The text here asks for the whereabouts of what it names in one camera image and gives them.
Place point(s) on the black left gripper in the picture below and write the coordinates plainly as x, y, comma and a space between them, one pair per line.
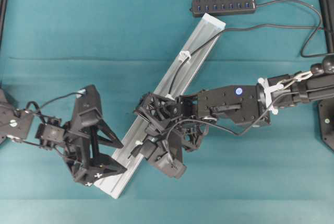
75, 150

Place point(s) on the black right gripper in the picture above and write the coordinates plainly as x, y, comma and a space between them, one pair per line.
161, 113

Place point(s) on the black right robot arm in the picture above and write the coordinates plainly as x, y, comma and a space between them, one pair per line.
252, 106

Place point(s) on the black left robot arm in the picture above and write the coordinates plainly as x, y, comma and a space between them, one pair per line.
16, 124

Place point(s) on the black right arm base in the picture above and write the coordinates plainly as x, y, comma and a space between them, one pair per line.
325, 112

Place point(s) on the black USB hub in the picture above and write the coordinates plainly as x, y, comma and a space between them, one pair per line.
222, 7

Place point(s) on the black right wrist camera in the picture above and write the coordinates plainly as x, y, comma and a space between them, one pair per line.
167, 161

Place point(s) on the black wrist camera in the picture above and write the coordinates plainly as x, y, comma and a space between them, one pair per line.
167, 161
87, 111

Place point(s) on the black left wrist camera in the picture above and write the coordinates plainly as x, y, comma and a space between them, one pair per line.
87, 111

